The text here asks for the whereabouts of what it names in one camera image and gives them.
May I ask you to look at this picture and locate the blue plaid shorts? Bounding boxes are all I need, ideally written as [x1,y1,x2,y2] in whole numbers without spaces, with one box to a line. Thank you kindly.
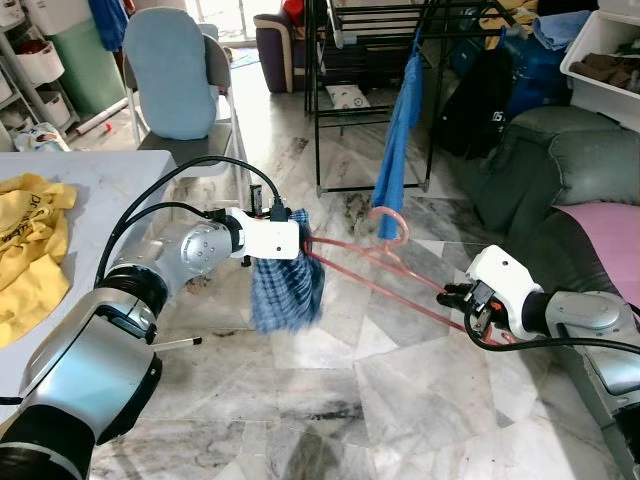
[248,208,327,335]

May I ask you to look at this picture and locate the pink plastic hanger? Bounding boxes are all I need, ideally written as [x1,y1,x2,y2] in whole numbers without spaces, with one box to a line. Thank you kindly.
[300,205,522,347]

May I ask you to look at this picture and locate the yellow shirt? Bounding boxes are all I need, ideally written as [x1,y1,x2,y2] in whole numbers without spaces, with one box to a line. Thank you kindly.
[0,173,80,350]

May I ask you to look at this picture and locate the grey folding chair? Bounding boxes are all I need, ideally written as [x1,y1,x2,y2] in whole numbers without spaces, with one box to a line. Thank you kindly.
[120,8,247,167]

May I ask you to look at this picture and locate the black drying rack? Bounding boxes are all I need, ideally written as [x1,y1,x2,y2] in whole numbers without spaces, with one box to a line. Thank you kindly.
[305,0,562,197]

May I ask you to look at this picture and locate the blue shirt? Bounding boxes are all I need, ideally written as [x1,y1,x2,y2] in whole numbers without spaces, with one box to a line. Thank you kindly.
[372,30,427,242]

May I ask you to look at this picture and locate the pink blanket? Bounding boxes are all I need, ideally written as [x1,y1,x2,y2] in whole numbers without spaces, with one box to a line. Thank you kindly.
[555,200,640,307]

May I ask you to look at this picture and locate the white printed bag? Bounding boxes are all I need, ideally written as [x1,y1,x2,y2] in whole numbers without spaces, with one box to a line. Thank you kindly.
[325,83,380,114]

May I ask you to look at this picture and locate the grey-green sofa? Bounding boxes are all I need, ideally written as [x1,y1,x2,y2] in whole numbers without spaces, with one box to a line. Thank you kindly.
[470,105,640,472]

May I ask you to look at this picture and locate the purple armchair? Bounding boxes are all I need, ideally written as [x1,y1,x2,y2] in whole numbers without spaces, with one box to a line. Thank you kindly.
[253,10,312,97]

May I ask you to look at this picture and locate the black garment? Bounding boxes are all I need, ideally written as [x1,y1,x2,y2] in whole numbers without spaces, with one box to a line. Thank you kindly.
[438,45,517,162]

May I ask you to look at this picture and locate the light blue cushion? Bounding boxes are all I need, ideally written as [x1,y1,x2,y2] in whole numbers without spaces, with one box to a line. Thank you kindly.
[123,8,220,142]

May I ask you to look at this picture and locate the blue bag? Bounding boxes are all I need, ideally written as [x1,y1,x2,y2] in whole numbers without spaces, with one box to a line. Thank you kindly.
[505,30,577,122]

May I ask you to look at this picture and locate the white storage bin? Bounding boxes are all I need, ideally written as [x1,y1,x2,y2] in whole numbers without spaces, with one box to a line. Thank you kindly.
[560,10,640,132]

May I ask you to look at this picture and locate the brown clothes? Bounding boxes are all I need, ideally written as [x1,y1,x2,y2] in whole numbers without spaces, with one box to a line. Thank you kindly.
[572,52,640,92]

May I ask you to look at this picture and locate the green box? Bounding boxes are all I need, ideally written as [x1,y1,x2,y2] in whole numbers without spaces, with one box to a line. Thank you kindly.
[50,20,130,117]

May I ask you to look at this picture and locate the plastic wrapped pack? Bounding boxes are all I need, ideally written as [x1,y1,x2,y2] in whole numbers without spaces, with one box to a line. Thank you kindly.
[10,122,72,154]

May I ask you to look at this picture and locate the light blue folded cloth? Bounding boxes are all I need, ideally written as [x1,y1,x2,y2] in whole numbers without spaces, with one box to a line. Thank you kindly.
[530,10,592,52]

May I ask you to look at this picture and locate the royal blue hanging cloth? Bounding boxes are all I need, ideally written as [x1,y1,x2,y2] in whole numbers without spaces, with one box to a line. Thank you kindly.
[88,0,130,52]

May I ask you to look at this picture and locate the yellow clothes pile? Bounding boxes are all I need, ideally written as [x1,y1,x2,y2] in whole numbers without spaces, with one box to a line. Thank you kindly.
[480,0,542,32]

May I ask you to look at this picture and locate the white shelf with bins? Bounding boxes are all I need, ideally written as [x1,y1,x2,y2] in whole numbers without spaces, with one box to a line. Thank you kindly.
[0,0,77,132]

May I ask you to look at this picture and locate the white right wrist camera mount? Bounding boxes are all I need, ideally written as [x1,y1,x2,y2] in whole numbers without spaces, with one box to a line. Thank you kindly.
[465,245,547,337]

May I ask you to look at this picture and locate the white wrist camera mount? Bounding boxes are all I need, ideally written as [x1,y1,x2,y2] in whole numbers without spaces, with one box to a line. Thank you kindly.
[228,207,302,262]
[465,245,547,337]

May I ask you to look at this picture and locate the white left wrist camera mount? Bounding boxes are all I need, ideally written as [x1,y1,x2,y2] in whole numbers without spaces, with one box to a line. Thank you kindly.
[228,207,302,262]

